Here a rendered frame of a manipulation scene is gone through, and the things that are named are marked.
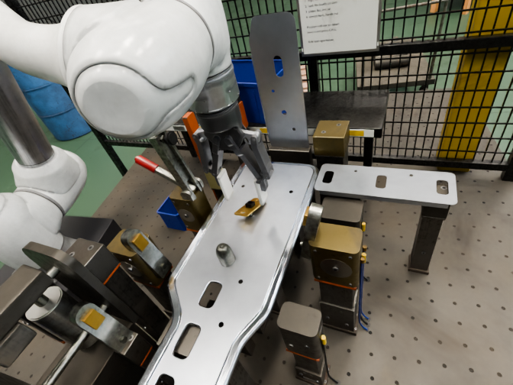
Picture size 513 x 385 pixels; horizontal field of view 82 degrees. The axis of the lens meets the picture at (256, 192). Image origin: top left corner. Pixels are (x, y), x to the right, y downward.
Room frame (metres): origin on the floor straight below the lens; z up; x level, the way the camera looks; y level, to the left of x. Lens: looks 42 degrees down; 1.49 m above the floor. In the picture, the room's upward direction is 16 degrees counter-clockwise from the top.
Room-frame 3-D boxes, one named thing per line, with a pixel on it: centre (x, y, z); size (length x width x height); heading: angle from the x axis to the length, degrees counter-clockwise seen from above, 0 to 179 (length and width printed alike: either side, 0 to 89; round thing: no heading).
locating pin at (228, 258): (0.38, 0.10, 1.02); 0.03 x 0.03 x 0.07
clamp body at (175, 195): (0.58, 0.18, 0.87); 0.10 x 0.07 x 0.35; 57
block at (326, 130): (0.64, -0.23, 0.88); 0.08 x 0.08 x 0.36; 57
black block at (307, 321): (0.22, -0.02, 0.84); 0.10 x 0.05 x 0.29; 57
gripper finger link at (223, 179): (0.51, 0.06, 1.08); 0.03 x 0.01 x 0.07; 147
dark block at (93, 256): (0.40, 0.34, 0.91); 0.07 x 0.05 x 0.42; 57
